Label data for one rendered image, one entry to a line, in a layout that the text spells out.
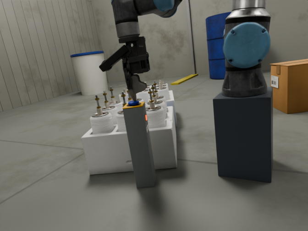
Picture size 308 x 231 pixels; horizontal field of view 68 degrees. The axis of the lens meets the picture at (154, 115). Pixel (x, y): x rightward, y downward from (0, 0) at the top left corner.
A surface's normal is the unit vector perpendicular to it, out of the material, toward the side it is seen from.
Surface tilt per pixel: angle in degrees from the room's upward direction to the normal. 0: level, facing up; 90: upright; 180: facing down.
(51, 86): 90
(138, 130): 90
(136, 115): 90
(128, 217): 0
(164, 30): 90
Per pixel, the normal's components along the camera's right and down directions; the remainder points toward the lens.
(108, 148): -0.08, 0.27
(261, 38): -0.29, 0.41
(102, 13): -0.47, 0.29
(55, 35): 0.88, 0.00
